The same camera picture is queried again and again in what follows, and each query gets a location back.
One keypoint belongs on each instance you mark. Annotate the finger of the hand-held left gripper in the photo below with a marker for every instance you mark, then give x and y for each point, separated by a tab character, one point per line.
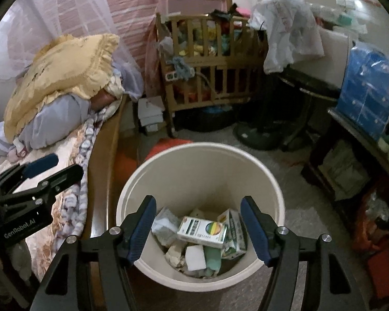
64	176
40	165

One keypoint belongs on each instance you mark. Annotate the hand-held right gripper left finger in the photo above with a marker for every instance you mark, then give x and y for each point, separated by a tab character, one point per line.
142	233

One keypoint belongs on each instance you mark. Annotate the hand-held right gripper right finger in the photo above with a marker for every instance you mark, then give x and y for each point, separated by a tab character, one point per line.
256	233

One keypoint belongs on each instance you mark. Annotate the green white drink carton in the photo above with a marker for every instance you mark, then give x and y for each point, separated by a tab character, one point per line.
236	233

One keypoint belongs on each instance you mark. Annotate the white tissue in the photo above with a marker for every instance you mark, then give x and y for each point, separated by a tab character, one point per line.
165	225

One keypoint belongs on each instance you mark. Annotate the pale yellow wad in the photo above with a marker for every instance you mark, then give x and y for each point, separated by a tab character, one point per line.
176	255

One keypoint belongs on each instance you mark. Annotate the mint green cloth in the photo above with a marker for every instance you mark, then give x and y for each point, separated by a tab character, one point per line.
212	258

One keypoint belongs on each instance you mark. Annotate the green white carton box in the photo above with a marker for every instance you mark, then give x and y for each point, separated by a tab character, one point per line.
201	231

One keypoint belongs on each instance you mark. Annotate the cream round trash bin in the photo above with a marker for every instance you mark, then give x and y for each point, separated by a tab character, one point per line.
197	175

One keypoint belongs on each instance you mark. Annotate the floral patterned bed sheet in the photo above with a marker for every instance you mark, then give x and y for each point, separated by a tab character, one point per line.
74	201

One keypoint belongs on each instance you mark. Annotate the grey fleece blanket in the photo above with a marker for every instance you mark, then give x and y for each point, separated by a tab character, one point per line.
52	120

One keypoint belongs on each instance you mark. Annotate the yellow ruffled pillow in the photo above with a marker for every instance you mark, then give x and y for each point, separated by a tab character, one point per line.
61	77

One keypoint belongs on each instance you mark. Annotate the white cardboard box stack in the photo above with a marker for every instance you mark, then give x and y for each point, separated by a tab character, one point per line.
150	113

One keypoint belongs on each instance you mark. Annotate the black basin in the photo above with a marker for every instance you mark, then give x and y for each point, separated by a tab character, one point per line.
207	120

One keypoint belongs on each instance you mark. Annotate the red plastic bag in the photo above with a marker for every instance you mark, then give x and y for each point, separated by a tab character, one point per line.
382	233

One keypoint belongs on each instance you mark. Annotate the dark wooden shelf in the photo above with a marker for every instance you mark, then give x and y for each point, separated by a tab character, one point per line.
347	126

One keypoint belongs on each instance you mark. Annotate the white mosquito net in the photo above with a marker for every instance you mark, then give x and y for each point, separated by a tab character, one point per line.
45	16

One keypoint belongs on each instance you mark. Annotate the black side table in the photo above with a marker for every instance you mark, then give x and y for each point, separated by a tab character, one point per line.
311	86

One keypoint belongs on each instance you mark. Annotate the wooden baby crib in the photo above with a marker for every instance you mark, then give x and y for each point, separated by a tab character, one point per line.
214	68

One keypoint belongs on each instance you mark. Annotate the blue tissue pack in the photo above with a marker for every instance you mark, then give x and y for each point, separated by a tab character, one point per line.
369	94

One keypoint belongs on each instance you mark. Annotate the white appliance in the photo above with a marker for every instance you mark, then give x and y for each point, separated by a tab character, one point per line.
330	55

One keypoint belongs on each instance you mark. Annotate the white plastic bag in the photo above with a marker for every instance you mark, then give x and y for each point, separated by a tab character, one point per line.
285	32

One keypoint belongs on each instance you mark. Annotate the pink box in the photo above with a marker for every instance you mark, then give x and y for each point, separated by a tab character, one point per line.
194	3

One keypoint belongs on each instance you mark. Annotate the wooden bed frame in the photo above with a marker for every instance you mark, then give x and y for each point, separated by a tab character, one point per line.
100	184

